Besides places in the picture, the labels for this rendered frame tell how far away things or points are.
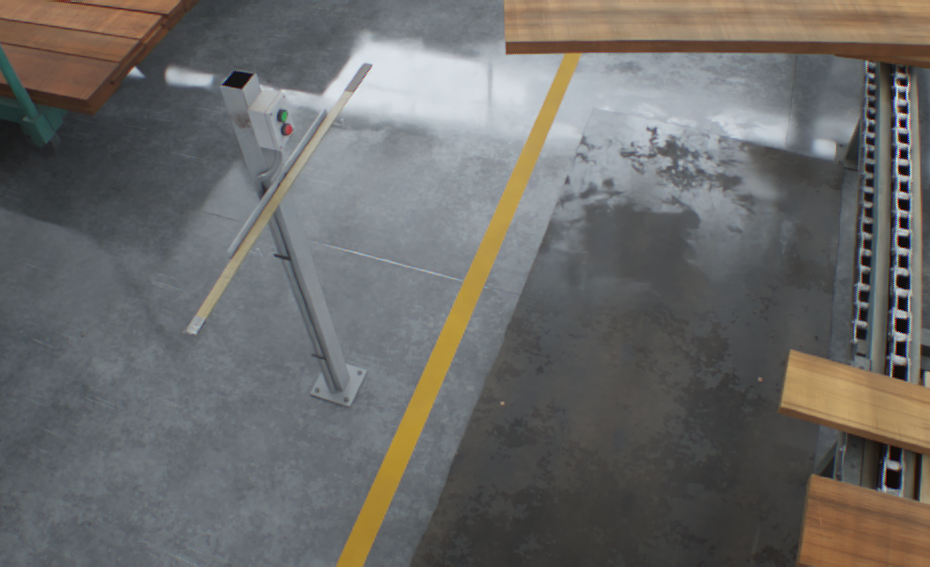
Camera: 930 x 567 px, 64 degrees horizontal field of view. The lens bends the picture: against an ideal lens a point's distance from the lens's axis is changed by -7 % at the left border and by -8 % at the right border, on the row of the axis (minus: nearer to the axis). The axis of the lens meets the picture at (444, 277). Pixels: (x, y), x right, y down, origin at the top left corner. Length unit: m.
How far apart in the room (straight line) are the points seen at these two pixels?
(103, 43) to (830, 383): 3.01
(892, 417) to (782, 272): 1.37
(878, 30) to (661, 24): 0.69
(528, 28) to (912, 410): 1.48
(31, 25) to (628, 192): 2.72
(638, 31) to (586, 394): 1.16
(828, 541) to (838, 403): 0.31
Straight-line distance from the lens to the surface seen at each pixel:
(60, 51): 3.71
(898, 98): 2.65
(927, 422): 1.87
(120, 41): 3.61
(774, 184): 3.41
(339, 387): 2.72
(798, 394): 1.79
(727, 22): 2.58
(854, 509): 1.72
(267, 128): 1.79
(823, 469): 2.64
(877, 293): 2.09
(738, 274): 3.06
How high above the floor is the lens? 2.35
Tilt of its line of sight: 53 degrees down
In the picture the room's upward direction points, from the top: 6 degrees counter-clockwise
